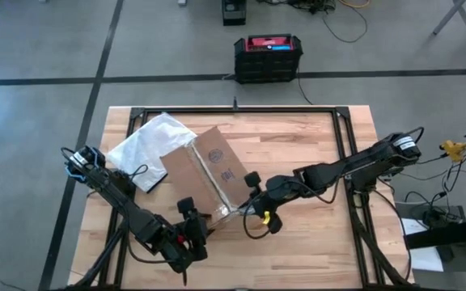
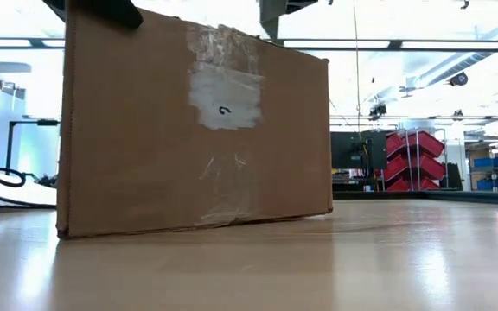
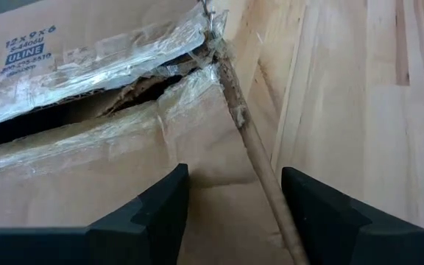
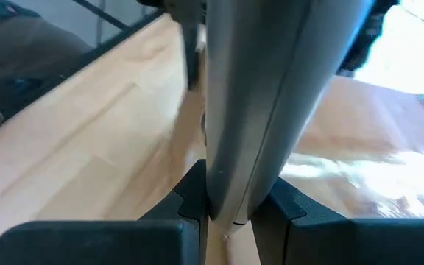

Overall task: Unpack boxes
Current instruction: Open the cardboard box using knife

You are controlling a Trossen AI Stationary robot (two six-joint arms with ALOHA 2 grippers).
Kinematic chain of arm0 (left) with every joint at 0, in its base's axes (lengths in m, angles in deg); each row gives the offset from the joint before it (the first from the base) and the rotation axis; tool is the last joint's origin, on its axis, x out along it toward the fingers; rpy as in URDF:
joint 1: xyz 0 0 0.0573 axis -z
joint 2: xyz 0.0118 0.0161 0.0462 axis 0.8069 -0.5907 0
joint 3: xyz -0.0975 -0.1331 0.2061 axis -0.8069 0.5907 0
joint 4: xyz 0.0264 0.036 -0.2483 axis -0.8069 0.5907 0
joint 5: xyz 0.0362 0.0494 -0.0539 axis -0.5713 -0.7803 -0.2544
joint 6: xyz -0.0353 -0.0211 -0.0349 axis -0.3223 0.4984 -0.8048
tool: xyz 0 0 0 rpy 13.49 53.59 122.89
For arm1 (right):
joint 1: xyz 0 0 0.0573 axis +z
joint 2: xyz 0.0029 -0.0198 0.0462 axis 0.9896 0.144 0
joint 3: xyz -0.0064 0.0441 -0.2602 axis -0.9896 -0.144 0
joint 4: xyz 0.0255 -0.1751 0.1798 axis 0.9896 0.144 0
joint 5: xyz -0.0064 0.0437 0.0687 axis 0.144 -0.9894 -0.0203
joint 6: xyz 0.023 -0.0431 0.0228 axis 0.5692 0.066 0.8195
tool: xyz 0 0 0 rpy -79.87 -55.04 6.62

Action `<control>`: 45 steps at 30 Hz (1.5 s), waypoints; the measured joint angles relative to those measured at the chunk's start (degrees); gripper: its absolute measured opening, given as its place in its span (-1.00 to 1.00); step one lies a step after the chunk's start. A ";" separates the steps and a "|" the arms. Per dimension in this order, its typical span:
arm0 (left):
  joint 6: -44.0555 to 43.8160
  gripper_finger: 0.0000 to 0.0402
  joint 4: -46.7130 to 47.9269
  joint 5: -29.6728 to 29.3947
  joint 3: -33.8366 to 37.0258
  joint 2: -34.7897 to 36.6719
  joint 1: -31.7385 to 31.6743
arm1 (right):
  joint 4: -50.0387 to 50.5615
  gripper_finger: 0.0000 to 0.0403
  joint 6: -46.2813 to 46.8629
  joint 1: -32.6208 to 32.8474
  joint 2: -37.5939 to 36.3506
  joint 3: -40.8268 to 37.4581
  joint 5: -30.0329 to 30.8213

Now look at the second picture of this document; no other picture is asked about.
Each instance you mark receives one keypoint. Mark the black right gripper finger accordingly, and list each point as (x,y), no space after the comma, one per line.
(296,4)

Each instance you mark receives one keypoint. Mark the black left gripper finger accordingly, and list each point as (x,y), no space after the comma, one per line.
(102,10)

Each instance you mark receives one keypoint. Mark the brown ULINE cardboard box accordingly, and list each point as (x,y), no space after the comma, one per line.
(145,151)

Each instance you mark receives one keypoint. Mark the black bent pole stand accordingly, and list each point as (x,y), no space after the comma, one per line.
(8,147)

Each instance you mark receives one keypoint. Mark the red storage bin rack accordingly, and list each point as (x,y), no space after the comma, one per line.
(422,166)

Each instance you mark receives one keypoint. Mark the black wall panel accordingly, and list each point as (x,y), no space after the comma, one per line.
(344,151)

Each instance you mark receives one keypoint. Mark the silver ceiling duct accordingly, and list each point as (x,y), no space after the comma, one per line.
(469,60)

